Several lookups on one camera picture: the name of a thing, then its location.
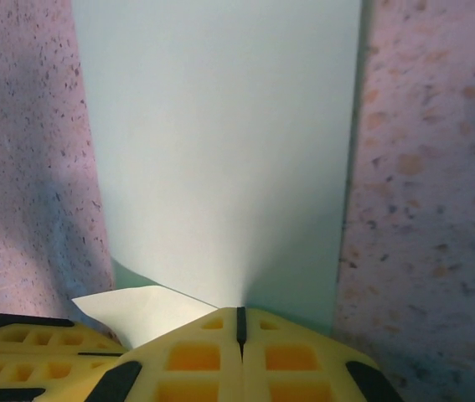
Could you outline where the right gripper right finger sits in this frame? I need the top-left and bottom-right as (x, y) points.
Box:
(239, 307), (406, 402)

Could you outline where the light green square paper sheet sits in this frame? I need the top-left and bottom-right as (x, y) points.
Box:
(71, 0), (374, 351)

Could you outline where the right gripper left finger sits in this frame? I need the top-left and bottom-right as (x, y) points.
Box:
(90, 307), (243, 402)

